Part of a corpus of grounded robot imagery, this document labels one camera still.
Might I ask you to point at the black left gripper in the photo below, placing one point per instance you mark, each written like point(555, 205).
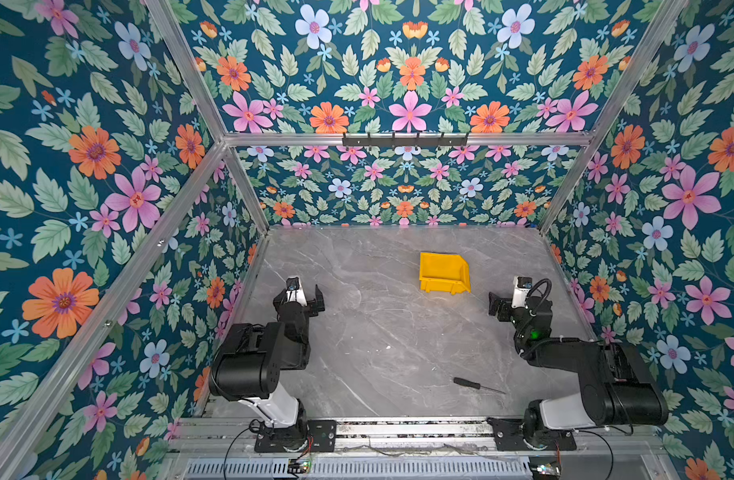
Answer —
point(312, 307)

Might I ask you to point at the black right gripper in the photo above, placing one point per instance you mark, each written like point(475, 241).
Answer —
point(497, 302)

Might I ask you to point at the black handled screwdriver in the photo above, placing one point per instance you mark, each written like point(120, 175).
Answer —
point(475, 385)

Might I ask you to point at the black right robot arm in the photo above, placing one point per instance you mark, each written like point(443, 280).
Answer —
point(615, 387)

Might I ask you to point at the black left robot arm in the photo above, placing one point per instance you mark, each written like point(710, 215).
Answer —
point(248, 365)

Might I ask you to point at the yellow plastic bin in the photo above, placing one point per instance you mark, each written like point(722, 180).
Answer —
point(446, 273)

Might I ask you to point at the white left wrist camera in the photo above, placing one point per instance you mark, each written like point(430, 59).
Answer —
point(294, 291)

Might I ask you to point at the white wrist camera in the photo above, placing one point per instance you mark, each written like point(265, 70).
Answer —
point(522, 288)
point(294, 291)

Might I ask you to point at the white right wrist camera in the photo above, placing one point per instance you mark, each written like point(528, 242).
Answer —
point(522, 288)

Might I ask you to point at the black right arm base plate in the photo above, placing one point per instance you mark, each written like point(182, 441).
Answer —
point(511, 434)

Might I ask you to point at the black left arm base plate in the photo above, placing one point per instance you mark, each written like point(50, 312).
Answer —
point(310, 436)

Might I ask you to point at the aluminium front rail frame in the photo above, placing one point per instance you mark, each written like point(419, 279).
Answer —
point(415, 448)

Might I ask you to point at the black wall hook rack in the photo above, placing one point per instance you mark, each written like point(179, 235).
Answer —
point(392, 140)

